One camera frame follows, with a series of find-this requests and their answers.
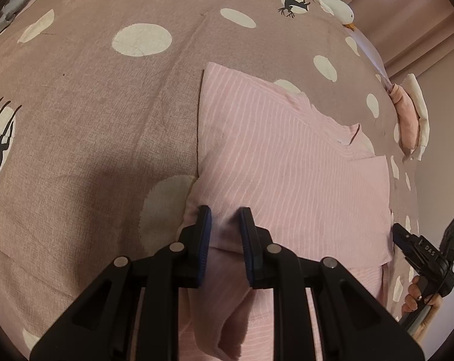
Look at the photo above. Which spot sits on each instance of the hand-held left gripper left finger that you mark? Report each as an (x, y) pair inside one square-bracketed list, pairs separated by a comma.
[(206, 240)]

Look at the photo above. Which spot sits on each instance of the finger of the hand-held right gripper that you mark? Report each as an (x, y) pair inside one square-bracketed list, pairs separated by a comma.
[(403, 238)]

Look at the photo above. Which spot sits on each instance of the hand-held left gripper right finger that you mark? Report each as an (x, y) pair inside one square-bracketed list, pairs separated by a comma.
[(246, 240)]

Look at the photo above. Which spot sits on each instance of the pink striped long-sleeve shirt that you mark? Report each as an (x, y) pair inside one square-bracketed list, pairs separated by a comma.
[(287, 180)]

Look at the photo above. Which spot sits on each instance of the person's right hand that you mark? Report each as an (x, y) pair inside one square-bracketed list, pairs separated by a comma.
[(412, 293)]

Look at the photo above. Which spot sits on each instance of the folded pink cloth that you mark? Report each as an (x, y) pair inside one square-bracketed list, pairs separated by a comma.
[(404, 116)]

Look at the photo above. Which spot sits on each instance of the folded white cloth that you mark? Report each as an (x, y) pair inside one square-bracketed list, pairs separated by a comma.
[(422, 112)]

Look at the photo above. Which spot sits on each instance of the mauve polka-dot blanket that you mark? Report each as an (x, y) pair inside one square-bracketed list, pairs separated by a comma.
[(99, 120)]

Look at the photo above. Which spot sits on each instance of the pink curtain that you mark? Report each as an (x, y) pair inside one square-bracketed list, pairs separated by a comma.
[(411, 15)]

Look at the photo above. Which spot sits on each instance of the white goose plush toy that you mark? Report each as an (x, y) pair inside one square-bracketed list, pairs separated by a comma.
[(332, 0)]

